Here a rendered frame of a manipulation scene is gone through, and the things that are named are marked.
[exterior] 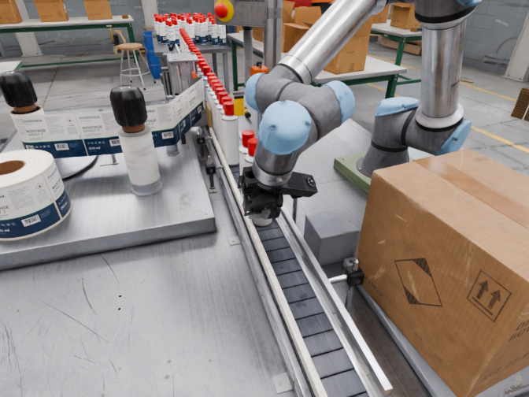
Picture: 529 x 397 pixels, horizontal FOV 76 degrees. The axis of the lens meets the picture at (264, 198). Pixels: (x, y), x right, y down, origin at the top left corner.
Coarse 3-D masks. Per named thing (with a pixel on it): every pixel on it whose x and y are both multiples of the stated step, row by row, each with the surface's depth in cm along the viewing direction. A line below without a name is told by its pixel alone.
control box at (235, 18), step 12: (216, 0) 97; (228, 0) 96; (264, 0) 93; (228, 12) 97; (240, 12) 96; (252, 12) 95; (264, 12) 94; (228, 24) 100; (240, 24) 99; (252, 24) 98; (264, 24) 96
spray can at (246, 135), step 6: (246, 132) 85; (252, 132) 85; (246, 138) 84; (252, 138) 84; (246, 144) 85; (240, 150) 86; (246, 150) 86; (240, 156) 87; (240, 162) 88; (240, 168) 89; (240, 174) 91
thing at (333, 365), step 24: (240, 192) 100; (264, 240) 82; (288, 264) 75; (288, 288) 70; (312, 288) 70; (312, 312) 65; (288, 336) 63; (312, 336) 61; (336, 336) 61; (312, 360) 57; (336, 360) 57; (336, 384) 54; (360, 384) 54
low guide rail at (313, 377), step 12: (216, 144) 119; (228, 168) 105; (240, 204) 89; (252, 228) 80; (264, 252) 74; (264, 264) 71; (276, 288) 65; (288, 312) 61; (288, 324) 59; (300, 336) 57; (300, 348) 55; (312, 372) 52; (312, 384) 51; (324, 396) 49
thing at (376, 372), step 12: (240, 132) 116; (288, 216) 77; (300, 240) 70; (312, 252) 67; (312, 264) 64; (324, 276) 61; (324, 288) 60; (336, 300) 57; (348, 324) 53; (360, 336) 51; (360, 348) 50; (372, 360) 48; (372, 372) 47; (384, 384) 46
